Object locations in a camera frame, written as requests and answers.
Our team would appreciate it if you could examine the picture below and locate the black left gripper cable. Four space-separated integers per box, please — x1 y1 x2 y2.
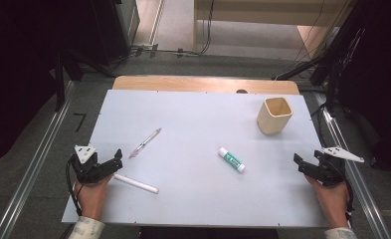
65 154 85 217

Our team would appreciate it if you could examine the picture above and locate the black tripod stand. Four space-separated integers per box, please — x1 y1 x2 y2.
272 0 376 115
52 46 118 114

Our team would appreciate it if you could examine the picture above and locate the person's left hand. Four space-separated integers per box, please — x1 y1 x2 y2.
74 173 114 222

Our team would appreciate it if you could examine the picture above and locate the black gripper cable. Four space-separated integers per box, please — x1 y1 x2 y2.
65 154 85 217
342 177 356 214

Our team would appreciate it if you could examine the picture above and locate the metal floor rail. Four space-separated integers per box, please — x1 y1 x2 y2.
314 92 391 239
0 80 77 239

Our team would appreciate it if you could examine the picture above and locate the beige square pen holder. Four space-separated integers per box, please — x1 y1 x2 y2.
256 96 294 135

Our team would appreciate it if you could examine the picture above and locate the wooden table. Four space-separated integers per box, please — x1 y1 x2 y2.
111 75 301 96

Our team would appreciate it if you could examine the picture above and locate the grey cabinet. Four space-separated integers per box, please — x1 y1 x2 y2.
113 0 141 56

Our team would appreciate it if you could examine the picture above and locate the white board sheet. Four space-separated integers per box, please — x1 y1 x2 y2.
61 89 330 230

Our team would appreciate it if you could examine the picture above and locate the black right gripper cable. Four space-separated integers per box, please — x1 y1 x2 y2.
342 177 356 214

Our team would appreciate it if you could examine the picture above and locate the black hanging cable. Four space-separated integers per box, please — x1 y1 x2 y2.
196 0 217 57

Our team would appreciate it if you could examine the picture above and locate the person's right hand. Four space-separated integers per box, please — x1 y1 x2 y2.
303 174 350 230

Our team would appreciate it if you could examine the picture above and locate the dark curtain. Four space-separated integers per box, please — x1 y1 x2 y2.
335 0 391 178
0 0 98 171

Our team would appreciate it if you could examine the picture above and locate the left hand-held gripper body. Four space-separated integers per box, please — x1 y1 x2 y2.
68 144 117 184

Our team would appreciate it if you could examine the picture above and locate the clear pink pen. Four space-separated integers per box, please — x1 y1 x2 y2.
128 127 163 159

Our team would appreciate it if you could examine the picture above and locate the white marker pen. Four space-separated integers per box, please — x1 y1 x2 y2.
112 173 160 195

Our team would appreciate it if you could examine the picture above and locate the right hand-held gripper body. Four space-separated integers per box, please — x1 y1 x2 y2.
310 146 366 187

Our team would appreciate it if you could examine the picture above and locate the white green glue stick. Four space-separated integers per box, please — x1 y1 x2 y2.
217 146 247 174

